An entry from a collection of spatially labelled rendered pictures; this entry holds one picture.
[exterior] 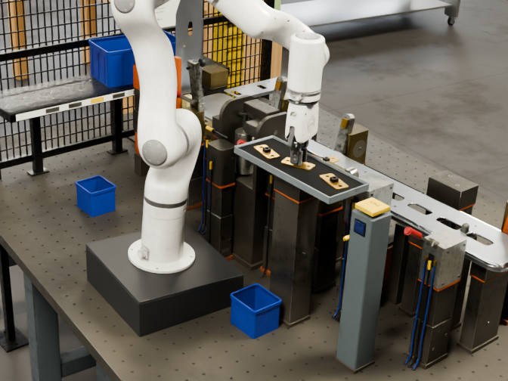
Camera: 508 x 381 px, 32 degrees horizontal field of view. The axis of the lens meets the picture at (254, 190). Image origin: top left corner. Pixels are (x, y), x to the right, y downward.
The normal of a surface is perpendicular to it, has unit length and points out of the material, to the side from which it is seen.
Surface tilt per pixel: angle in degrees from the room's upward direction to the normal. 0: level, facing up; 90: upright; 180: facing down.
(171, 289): 3
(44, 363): 90
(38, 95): 0
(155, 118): 61
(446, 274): 90
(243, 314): 90
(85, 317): 0
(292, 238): 90
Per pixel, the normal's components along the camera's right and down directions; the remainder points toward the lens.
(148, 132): -0.44, -0.05
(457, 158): 0.04, -0.90
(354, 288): -0.77, 0.25
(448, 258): 0.64, 0.36
